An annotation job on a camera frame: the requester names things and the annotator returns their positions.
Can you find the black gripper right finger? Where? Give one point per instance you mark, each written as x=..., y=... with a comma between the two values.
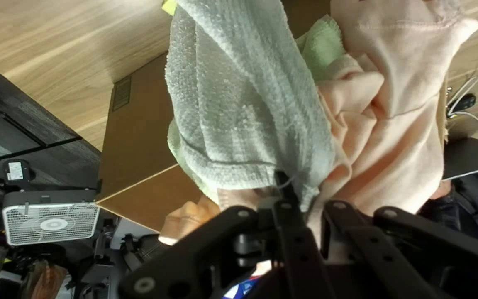
x=355, y=243

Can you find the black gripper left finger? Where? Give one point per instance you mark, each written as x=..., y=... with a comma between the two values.
x=291, y=222

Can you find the white towel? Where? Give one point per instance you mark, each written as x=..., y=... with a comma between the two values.
x=239, y=101

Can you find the peach cloth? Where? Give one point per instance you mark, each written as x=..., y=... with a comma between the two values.
x=399, y=111

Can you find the brown cardboard box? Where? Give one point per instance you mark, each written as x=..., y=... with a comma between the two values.
x=136, y=144

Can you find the grey laptop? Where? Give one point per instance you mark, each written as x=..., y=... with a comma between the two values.
x=472, y=159

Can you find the yellow-green cloth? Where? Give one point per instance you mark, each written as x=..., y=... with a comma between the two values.
x=319, y=44

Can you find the white perforated square device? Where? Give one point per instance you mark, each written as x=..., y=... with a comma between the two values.
x=50, y=225

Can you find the black tripod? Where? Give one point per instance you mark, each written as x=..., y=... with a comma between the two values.
x=24, y=152

